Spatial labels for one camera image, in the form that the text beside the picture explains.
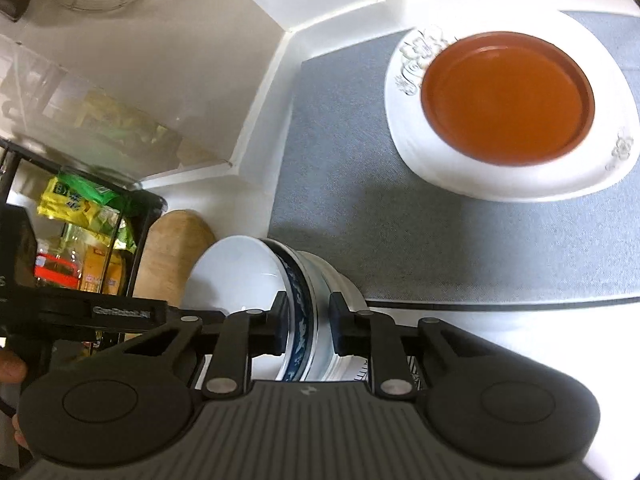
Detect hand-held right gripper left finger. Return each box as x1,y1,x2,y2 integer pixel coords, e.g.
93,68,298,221
97,291,291,402

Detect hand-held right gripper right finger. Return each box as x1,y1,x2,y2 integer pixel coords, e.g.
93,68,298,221
329,291,496,403

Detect white bowl with label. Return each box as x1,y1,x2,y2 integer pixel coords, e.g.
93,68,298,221
300,252,371,384

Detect white bowl with blue rim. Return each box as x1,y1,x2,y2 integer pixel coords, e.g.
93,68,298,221
184,235,333,384

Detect white square flower plate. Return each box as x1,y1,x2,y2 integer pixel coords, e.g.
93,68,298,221
384,10,640,204

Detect brown round plate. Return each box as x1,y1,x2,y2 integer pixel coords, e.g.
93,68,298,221
421,32,596,166

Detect person's left hand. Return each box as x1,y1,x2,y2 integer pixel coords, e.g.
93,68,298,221
0,349,32,450

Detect red capped bottle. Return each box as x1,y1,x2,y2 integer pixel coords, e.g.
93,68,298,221
34,252,84,289

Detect orange packet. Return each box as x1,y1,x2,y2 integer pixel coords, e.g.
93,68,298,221
79,244,127,294

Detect grey mat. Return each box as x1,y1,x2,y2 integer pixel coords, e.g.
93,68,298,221
269,10,640,311

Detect yellow green packets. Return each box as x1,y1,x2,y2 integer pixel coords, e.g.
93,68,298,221
39,172,137,252

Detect wooden cutting board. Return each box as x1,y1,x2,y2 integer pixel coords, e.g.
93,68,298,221
132,209,217,307

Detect black wire rack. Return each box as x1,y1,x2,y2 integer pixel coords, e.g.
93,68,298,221
0,137,169,302

